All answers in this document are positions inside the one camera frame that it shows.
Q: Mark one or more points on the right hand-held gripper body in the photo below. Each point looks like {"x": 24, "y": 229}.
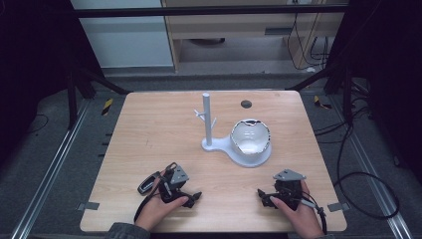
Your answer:
{"x": 288, "y": 186}

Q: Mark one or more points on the aluminium floor rail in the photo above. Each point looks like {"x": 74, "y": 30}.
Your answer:
{"x": 375, "y": 179}
{"x": 49, "y": 172}

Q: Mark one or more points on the black and silver device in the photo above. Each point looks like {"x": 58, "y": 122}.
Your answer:
{"x": 147, "y": 184}

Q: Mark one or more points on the white cabinet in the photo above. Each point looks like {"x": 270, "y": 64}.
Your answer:
{"x": 126, "y": 43}

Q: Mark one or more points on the dark round table grommet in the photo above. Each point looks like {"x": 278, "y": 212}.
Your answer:
{"x": 246, "y": 104}

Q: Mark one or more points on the white cup stand with post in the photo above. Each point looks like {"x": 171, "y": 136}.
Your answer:
{"x": 247, "y": 156}

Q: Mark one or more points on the person's right hand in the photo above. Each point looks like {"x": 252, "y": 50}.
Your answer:
{"x": 298, "y": 217}

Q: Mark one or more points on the black horizontal frame bar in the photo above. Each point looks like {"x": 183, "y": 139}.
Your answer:
{"x": 199, "y": 11}

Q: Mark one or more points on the person's left hand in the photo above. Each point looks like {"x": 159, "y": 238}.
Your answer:
{"x": 156, "y": 210}

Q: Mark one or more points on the dark curtain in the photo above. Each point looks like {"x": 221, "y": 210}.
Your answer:
{"x": 391, "y": 66}
{"x": 30, "y": 66}

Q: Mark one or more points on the black metal stand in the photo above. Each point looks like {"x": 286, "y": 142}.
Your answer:
{"x": 346, "y": 96}
{"x": 71, "y": 99}

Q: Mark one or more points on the white bowl with dark rim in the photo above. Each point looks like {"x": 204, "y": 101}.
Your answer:
{"x": 249, "y": 139}

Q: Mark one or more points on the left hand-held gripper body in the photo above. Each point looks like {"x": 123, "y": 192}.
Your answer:
{"x": 177, "y": 176}

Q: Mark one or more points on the grey table edge bracket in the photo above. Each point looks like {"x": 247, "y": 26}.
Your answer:
{"x": 338, "y": 207}
{"x": 89, "y": 206}

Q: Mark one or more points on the yellow and black tape piece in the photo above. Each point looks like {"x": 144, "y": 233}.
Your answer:
{"x": 107, "y": 107}
{"x": 319, "y": 102}

